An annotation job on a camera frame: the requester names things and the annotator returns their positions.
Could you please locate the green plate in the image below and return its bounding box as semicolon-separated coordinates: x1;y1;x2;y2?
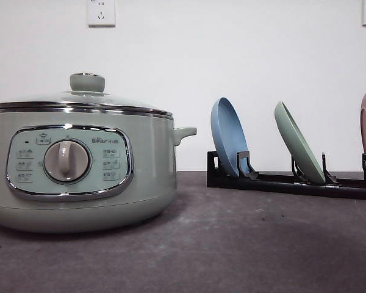
274;101;326;185

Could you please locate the green electric steamer pot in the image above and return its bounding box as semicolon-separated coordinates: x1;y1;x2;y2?
0;110;197;233

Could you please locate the glass steamer lid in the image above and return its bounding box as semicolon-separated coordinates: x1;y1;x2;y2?
0;72;174;118

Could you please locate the blue plate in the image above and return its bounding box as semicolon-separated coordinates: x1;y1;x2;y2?
210;97;249;176

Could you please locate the black plate rack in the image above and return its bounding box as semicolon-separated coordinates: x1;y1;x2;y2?
207;150;366;200

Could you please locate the white wall socket left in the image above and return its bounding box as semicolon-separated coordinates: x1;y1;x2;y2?
86;0;116;29

